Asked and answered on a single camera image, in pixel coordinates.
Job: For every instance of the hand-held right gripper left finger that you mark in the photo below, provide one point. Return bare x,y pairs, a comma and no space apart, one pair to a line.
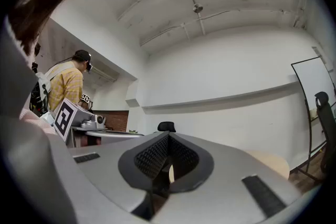
143,165

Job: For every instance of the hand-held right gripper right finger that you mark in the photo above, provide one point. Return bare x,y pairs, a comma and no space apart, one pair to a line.
194,165

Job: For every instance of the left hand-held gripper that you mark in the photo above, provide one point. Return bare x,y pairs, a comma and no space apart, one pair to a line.
65,119

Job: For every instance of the person's left forearm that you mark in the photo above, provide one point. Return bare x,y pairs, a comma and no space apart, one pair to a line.
32,116

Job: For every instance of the green potted plant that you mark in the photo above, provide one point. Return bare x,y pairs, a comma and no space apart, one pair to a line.
132,131

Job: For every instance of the wide black high-back office chair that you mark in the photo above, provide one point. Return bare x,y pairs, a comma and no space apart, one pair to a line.
166,126

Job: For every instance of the slim black office chair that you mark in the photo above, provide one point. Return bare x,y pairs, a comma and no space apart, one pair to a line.
325,123

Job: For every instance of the whiteboard on black stand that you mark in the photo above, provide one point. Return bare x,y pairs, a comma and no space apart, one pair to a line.
312,81

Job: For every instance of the white wall air conditioner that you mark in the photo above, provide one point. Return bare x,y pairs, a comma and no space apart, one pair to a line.
103,74

